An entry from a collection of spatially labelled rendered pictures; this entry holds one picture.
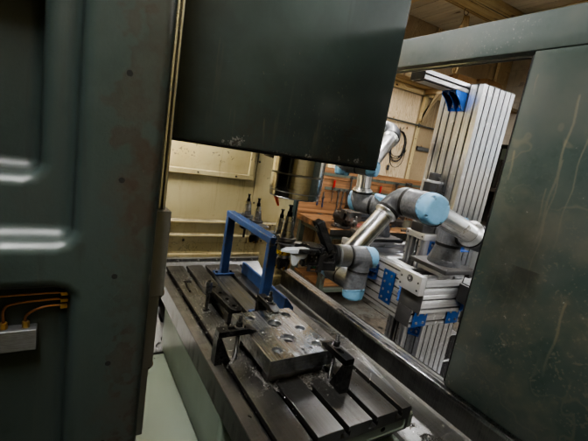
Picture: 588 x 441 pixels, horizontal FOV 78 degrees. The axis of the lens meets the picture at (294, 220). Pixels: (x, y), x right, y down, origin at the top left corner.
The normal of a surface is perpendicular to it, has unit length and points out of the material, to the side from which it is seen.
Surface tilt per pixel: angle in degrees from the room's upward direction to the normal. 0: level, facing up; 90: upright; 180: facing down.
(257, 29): 90
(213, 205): 90
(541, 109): 90
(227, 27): 90
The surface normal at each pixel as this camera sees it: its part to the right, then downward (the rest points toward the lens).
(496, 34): -0.84, -0.04
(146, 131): 0.51, 0.25
